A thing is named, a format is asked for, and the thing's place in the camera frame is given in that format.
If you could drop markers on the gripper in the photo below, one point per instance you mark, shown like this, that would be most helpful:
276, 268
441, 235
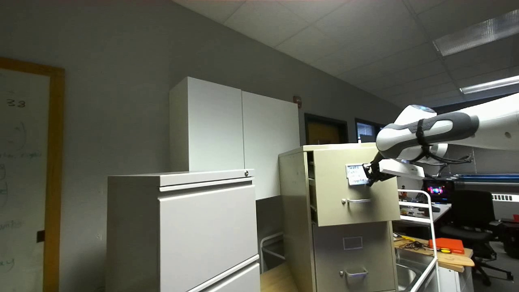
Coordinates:
375, 172

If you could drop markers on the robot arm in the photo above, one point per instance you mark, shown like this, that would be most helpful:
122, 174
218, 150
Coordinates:
486, 121

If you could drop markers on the beige open drawer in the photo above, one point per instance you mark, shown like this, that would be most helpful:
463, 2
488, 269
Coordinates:
332, 186

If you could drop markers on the beige closed drawer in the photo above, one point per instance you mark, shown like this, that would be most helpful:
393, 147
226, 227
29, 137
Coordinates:
365, 255

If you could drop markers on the beige filing cabinet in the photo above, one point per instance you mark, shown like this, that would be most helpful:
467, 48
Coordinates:
294, 211

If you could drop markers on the tall white cabinet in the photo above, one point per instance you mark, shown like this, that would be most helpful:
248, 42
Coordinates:
215, 125

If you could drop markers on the grey lateral filing cabinet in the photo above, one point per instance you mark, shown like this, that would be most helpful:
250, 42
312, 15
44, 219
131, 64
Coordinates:
202, 227

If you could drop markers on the white paper label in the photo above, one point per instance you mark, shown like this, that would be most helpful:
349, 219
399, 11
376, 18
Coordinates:
354, 174

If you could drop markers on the dark framed window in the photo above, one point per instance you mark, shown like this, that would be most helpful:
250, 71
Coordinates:
365, 130

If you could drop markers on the white desk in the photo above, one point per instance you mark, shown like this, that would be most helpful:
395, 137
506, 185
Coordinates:
413, 219

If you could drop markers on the monitor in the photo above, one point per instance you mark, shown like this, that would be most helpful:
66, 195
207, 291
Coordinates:
437, 190

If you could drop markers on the dark framed door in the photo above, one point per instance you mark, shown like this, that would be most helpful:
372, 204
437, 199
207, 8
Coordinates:
324, 132

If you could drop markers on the steel sink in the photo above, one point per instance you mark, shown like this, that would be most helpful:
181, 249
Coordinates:
407, 267

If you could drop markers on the orange case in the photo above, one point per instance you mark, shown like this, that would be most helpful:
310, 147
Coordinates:
446, 245

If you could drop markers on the red fire alarm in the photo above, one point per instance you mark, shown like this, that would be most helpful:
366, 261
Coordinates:
298, 101

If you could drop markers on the black office chair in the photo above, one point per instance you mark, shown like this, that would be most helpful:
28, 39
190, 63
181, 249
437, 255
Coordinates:
472, 215

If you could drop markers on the wooden board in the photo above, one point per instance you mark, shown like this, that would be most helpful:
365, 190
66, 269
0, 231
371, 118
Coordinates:
454, 259

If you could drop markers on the narrow ceiling light strip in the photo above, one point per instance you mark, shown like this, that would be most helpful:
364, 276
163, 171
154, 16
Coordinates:
490, 84

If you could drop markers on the large ceiling light panel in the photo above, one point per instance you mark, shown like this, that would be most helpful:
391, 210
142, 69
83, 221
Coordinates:
474, 34

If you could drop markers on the wood framed whiteboard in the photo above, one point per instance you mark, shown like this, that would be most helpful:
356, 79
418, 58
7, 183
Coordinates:
24, 182

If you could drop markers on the white tube frame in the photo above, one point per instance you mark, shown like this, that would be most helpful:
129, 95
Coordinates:
267, 247
432, 227

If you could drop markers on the white wall heater grille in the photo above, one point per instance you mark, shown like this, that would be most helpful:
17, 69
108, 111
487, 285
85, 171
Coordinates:
502, 197

